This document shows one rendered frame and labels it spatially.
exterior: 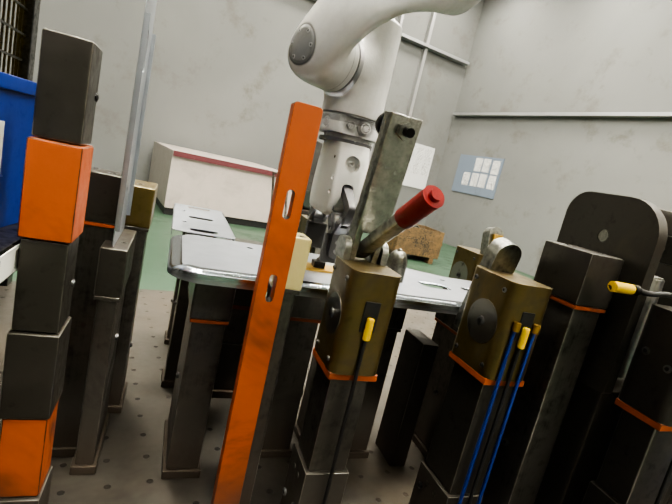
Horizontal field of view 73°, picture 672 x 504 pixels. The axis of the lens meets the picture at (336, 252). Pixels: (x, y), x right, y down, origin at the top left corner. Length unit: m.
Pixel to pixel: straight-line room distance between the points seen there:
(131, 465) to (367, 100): 0.58
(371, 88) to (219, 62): 8.87
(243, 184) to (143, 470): 6.37
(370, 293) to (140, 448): 0.43
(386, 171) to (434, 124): 11.26
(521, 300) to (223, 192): 6.48
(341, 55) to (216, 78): 8.87
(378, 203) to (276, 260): 0.13
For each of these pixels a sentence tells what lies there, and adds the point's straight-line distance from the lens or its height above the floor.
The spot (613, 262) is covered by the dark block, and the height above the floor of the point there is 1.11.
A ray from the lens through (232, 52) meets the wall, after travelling 9.53.
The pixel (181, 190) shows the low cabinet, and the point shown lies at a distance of 6.78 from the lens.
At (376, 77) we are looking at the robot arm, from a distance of 0.62.
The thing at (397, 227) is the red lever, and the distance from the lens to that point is 0.45.
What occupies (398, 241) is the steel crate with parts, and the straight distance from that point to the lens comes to 7.18.
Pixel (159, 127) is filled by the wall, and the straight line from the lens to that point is 9.20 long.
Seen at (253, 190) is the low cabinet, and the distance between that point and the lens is 7.01.
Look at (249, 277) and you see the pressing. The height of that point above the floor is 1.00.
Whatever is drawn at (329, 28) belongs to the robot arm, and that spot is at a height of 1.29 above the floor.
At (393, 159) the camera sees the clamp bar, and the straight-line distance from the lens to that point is 0.49.
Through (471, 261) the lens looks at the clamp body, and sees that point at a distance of 0.97.
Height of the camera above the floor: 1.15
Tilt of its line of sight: 10 degrees down
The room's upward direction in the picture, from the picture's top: 13 degrees clockwise
